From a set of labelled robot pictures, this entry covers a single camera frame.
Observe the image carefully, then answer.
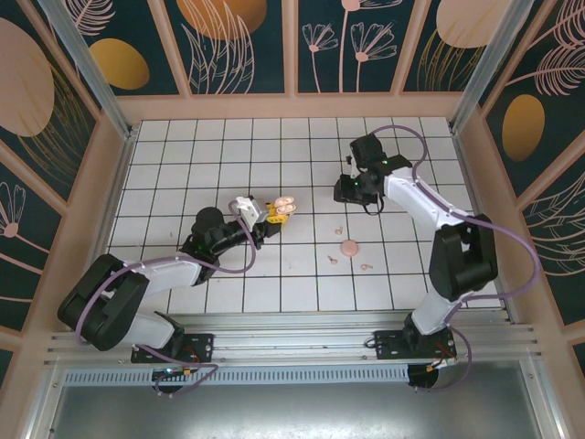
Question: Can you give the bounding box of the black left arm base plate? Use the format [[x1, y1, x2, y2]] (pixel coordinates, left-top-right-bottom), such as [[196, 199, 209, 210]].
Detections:
[[131, 332, 216, 365]]

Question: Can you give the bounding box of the grey slotted cable duct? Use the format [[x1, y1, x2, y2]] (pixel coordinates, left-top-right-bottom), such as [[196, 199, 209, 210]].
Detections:
[[58, 364, 411, 386]]

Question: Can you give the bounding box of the grey metal sheet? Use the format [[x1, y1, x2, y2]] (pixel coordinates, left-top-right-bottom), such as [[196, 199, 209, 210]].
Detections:
[[27, 360, 563, 439]]

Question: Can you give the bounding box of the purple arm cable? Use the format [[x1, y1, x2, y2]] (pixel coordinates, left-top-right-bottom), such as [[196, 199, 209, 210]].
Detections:
[[370, 123, 543, 395], [74, 200, 264, 400]]

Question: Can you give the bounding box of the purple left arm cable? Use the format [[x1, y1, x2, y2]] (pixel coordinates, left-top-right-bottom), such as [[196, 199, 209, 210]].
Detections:
[[74, 200, 264, 400]]

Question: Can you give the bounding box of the aluminium frame post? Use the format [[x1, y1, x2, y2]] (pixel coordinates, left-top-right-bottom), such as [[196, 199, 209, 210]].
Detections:
[[35, 0, 139, 142], [449, 0, 545, 134]]

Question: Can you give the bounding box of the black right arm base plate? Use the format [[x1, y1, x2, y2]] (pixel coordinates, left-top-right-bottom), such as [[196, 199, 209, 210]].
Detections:
[[373, 328, 458, 361]]

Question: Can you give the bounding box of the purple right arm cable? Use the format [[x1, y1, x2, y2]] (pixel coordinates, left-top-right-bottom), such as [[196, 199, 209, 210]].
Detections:
[[370, 123, 543, 395]]

